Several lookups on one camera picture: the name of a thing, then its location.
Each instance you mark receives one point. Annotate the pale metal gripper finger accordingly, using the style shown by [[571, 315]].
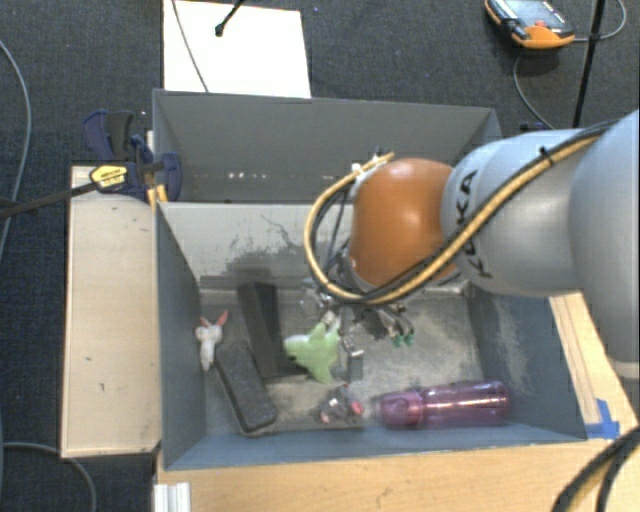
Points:
[[356, 361], [332, 320]]

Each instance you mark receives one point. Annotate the pale green toy animal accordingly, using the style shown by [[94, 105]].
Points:
[[315, 352]]

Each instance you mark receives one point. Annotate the grey and pink toy mouse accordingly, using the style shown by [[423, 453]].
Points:
[[337, 407]]

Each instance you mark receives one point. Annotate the dark green flat block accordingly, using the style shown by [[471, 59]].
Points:
[[262, 325]]

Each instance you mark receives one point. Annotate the purple plastic bottle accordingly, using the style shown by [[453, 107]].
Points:
[[445, 406]]

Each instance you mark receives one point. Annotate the black flat block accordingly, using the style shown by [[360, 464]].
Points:
[[247, 390]]

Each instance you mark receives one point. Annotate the white and pink toy rabbit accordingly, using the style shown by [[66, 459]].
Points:
[[207, 340]]

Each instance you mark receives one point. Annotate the grey metal bin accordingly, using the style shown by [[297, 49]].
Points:
[[280, 150]]

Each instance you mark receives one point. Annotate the pale wood board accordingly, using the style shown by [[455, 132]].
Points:
[[110, 325]]

